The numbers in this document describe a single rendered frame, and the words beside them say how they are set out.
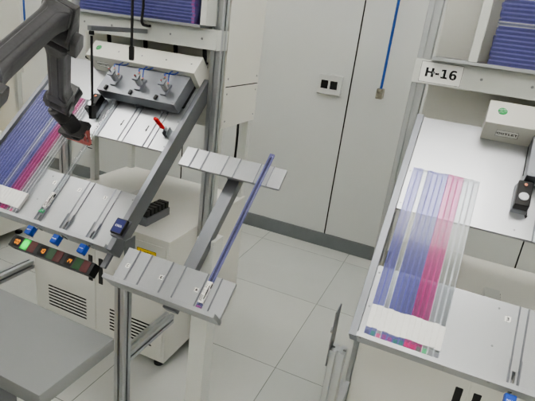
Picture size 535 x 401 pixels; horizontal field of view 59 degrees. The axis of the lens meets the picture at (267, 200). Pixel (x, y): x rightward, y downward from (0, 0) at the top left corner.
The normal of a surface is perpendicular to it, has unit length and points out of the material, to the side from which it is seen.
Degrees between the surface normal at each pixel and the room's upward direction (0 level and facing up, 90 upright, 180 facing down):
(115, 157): 90
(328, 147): 90
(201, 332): 90
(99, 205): 43
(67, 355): 0
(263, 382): 0
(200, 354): 90
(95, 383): 0
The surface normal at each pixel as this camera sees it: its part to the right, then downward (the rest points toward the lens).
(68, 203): -0.18, -0.49
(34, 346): 0.12, -0.93
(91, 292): -0.40, 0.28
